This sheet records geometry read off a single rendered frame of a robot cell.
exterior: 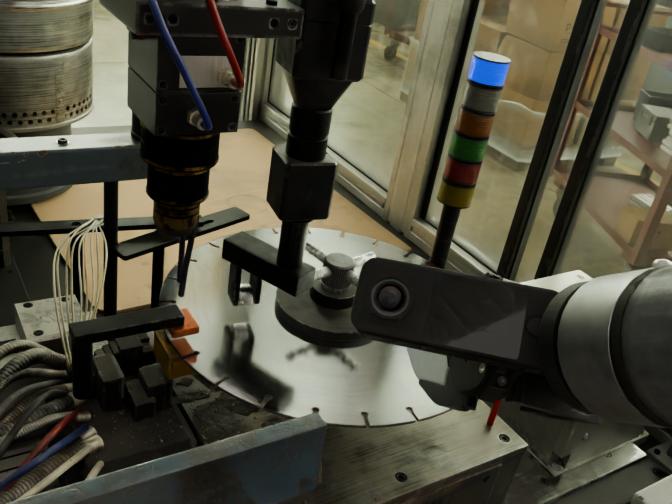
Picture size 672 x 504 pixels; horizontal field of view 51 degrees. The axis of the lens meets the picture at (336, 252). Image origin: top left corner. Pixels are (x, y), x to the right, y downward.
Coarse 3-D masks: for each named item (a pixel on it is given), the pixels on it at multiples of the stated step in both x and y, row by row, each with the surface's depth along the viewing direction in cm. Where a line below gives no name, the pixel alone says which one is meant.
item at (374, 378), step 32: (192, 256) 74; (352, 256) 79; (384, 256) 80; (416, 256) 81; (192, 288) 68; (224, 288) 69; (224, 320) 65; (256, 320) 66; (192, 352) 60; (224, 352) 61; (256, 352) 61; (288, 352) 62; (320, 352) 63; (352, 352) 64; (384, 352) 64; (224, 384) 57; (256, 384) 58; (288, 384) 58; (320, 384) 59; (352, 384) 60; (384, 384) 60; (416, 384) 61; (288, 416) 55; (352, 416) 56; (384, 416) 57; (416, 416) 57
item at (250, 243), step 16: (288, 224) 57; (304, 224) 58; (224, 240) 62; (240, 240) 62; (256, 240) 63; (288, 240) 58; (304, 240) 59; (224, 256) 63; (240, 256) 62; (256, 256) 60; (272, 256) 61; (288, 256) 59; (240, 272) 62; (256, 272) 61; (272, 272) 60; (288, 272) 59; (304, 272) 59; (256, 288) 64; (288, 288) 59; (304, 288) 60
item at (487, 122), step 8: (464, 112) 86; (472, 112) 85; (464, 120) 86; (472, 120) 85; (480, 120) 85; (488, 120) 85; (456, 128) 87; (464, 128) 86; (472, 128) 86; (480, 128) 86; (488, 128) 86; (472, 136) 86; (480, 136) 86; (488, 136) 87
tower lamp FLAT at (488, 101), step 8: (472, 88) 84; (480, 88) 83; (488, 88) 83; (496, 88) 84; (464, 96) 85; (472, 96) 84; (480, 96) 84; (488, 96) 84; (496, 96) 84; (464, 104) 85; (472, 104) 84; (480, 104) 84; (488, 104) 84; (496, 104) 85; (480, 112) 84; (488, 112) 85
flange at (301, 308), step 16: (320, 288) 67; (352, 288) 68; (288, 304) 67; (304, 304) 67; (320, 304) 67; (336, 304) 67; (352, 304) 68; (288, 320) 66; (304, 320) 65; (320, 320) 65; (336, 320) 66; (320, 336) 65; (336, 336) 64; (352, 336) 65
